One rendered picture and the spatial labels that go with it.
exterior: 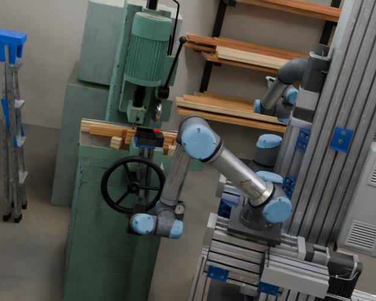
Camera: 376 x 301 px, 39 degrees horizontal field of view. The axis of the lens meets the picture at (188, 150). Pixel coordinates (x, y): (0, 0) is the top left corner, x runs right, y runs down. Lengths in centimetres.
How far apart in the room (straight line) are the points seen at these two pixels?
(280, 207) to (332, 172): 39
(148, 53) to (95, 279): 119
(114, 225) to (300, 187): 93
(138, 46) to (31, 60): 260
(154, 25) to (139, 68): 21
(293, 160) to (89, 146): 93
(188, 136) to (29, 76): 327
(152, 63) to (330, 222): 107
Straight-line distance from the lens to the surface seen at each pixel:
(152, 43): 241
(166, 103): 275
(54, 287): 302
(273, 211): 204
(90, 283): 285
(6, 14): 490
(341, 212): 242
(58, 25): 484
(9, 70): 319
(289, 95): 284
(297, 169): 238
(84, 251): 273
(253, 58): 446
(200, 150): 187
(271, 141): 261
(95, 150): 247
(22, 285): 302
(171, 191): 211
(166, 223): 205
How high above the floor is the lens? 184
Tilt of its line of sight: 21 degrees down
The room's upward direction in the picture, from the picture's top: 13 degrees clockwise
